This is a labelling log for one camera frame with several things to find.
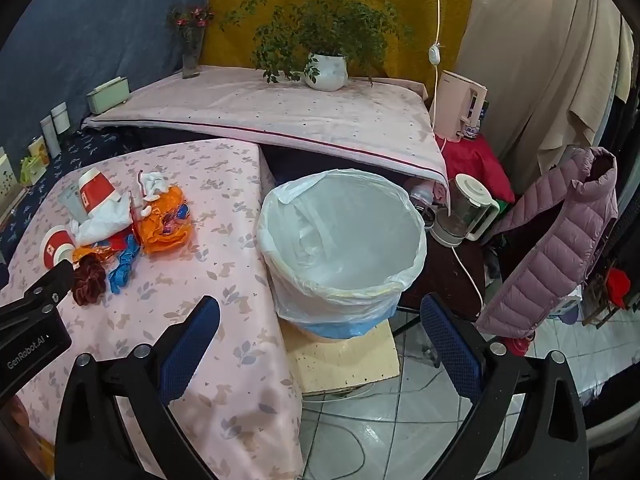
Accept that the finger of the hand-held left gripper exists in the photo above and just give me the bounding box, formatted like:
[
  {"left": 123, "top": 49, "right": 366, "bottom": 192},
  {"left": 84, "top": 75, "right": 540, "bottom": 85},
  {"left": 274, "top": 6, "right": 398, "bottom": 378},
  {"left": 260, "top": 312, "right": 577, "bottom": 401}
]
[{"left": 0, "top": 259, "right": 77, "bottom": 327}]

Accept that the pale green box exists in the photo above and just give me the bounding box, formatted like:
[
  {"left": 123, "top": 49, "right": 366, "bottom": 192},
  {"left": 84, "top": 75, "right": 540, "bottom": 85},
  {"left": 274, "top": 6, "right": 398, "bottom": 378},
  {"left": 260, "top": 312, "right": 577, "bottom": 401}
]
[{"left": 86, "top": 76, "right": 132, "bottom": 115}]

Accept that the white cable with inline switch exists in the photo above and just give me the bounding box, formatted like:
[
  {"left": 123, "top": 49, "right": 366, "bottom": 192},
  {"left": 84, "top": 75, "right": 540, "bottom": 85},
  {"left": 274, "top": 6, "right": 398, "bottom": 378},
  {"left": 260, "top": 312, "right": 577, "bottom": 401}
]
[{"left": 425, "top": 0, "right": 451, "bottom": 161}]

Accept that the blue bin with white liner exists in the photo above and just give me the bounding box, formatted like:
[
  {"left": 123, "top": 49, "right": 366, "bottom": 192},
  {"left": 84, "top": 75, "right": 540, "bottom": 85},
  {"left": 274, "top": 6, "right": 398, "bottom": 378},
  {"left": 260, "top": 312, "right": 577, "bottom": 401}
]
[{"left": 256, "top": 169, "right": 428, "bottom": 341}]

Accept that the red paper cup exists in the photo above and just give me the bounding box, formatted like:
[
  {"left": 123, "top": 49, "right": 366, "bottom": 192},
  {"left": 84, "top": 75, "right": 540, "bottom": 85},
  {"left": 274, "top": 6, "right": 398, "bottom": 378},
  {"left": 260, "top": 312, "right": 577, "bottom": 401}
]
[{"left": 77, "top": 169, "right": 118, "bottom": 213}]

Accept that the white blender cable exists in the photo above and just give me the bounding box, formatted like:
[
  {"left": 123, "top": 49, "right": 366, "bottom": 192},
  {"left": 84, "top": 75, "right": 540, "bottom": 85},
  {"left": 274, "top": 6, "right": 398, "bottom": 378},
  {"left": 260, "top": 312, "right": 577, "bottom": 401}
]
[{"left": 450, "top": 244, "right": 486, "bottom": 318}]

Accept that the navy floral cloth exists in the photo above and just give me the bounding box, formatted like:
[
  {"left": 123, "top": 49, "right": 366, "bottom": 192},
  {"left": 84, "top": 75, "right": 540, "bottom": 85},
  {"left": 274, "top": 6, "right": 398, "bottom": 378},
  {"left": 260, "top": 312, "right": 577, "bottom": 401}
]
[{"left": 0, "top": 127, "right": 141, "bottom": 261}]

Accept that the beige curtain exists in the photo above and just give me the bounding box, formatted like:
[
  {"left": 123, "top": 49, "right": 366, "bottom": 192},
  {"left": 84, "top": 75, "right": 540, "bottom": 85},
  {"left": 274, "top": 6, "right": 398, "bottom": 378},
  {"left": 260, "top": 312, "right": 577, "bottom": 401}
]
[{"left": 452, "top": 0, "right": 636, "bottom": 181}]

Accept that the pink electric kettle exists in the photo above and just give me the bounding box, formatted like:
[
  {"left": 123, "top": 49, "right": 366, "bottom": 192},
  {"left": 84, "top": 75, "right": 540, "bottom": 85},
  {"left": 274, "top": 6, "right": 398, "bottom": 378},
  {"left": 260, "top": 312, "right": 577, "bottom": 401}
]
[{"left": 434, "top": 71, "right": 490, "bottom": 142}]

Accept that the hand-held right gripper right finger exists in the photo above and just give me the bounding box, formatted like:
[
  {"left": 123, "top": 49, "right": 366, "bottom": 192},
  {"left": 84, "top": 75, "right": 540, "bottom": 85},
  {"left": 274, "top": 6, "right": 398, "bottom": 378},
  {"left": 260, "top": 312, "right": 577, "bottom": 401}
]
[{"left": 419, "top": 292, "right": 590, "bottom": 480}]

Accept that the blue backdrop cloth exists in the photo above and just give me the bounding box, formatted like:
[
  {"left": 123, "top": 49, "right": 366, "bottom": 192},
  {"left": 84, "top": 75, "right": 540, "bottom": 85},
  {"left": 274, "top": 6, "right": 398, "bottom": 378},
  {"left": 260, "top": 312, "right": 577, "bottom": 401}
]
[{"left": 10, "top": 0, "right": 211, "bottom": 161}]

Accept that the green potted plant white pot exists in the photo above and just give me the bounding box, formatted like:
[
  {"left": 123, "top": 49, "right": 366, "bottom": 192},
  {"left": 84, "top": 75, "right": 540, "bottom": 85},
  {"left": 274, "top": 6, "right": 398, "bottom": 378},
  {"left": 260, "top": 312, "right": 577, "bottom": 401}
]
[{"left": 220, "top": 0, "right": 416, "bottom": 93}]

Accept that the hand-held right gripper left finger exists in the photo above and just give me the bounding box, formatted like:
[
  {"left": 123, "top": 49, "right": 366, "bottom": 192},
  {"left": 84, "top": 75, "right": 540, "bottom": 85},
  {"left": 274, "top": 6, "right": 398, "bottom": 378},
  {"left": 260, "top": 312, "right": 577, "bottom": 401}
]
[{"left": 54, "top": 295, "right": 223, "bottom": 480}]

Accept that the red paper bowl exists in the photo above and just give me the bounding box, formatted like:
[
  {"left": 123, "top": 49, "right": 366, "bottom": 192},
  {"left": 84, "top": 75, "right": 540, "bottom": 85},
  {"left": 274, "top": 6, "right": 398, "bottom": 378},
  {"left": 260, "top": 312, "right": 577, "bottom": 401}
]
[{"left": 39, "top": 226, "right": 76, "bottom": 267}]

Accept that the white glass blender jug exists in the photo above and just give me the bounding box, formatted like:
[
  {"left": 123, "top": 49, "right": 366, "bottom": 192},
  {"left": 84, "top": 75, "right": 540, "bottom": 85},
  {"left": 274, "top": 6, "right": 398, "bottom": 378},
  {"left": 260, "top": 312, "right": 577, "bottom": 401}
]
[{"left": 431, "top": 174, "right": 501, "bottom": 247}]

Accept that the red cloth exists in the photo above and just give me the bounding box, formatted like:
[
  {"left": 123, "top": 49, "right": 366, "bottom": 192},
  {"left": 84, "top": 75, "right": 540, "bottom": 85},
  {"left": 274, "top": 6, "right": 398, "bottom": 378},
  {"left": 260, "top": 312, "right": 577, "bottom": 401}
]
[{"left": 434, "top": 132, "right": 516, "bottom": 206}]

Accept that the orange plastic bag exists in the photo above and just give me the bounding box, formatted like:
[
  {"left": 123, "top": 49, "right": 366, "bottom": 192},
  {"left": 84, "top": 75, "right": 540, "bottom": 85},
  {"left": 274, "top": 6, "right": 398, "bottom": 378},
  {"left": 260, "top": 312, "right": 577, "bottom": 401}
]
[{"left": 137, "top": 185, "right": 195, "bottom": 255}]

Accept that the blue plastic wrapper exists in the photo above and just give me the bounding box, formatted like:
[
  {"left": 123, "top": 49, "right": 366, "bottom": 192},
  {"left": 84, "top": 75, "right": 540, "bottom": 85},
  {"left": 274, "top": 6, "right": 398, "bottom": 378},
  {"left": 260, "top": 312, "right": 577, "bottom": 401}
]
[{"left": 107, "top": 232, "right": 141, "bottom": 295}]

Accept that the dark brown side table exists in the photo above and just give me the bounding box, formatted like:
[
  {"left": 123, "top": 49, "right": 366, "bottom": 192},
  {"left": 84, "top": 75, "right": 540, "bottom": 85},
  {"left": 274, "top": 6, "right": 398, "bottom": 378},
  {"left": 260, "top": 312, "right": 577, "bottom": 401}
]
[{"left": 400, "top": 230, "right": 488, "bottom": 321}]

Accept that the pink white folded cloth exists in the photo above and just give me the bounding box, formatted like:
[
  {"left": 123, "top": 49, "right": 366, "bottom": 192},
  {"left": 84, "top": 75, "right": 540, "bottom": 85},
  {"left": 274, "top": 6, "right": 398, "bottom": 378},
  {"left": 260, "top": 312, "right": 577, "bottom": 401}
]
[{"left": 410, "top": 180, "right": 451, "bottom": 208}]

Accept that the pink blanket with red stripe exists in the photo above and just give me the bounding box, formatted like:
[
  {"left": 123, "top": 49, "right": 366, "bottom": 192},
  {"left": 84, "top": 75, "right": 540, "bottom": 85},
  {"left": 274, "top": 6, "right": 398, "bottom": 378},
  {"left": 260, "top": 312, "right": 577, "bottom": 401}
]
[{"left": 82, "top": 65, "right": 451, "bottom": 211}]

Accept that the pink puffer jacket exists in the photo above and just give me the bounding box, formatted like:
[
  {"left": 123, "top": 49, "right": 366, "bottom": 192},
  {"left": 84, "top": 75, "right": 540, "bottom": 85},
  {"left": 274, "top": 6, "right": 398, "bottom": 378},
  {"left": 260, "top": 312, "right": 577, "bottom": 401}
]
[{"left": 475, "top": 146, "right": 621, "bottom": 341}]

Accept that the dark red scrunchie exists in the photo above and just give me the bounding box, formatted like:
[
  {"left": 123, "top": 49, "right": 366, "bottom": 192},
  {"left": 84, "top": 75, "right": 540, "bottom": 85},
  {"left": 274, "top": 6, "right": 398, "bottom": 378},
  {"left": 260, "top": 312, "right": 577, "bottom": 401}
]
[{"left": 72, "top": 255, "right": 108, "bottom": 307}]

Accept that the glass vase with pink flowers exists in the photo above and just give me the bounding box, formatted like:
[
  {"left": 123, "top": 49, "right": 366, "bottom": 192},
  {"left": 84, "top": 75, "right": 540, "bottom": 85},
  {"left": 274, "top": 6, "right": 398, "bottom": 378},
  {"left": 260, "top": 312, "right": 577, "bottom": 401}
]
[{"left": 167, "top": 5, "right": 216, "bottom": 80}]

